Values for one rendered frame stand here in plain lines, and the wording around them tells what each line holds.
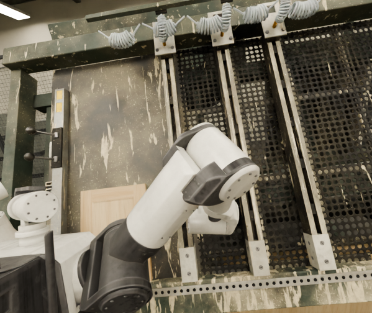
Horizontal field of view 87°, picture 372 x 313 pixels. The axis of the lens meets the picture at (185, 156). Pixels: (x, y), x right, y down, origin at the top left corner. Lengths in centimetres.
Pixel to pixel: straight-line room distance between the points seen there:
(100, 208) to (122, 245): 63
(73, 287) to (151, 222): 21
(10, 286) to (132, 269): 17
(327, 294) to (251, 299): 28
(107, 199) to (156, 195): 68
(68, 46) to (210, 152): 109
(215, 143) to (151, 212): 15
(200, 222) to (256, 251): 40
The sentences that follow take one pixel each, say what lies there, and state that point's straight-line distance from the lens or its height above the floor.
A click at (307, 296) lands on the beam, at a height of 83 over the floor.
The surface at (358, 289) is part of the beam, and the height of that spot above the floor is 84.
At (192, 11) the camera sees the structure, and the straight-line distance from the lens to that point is 169.
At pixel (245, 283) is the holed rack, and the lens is 93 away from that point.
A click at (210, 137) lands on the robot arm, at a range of 33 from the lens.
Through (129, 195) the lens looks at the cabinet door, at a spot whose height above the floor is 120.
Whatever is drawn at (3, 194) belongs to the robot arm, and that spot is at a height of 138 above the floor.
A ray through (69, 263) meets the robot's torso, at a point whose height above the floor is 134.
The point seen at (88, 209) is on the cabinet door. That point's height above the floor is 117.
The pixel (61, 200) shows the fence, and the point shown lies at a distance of 109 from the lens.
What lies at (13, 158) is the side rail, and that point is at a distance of 127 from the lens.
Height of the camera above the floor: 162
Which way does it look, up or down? 18 degrees down
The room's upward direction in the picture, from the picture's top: 8 degrees counter-clockwise
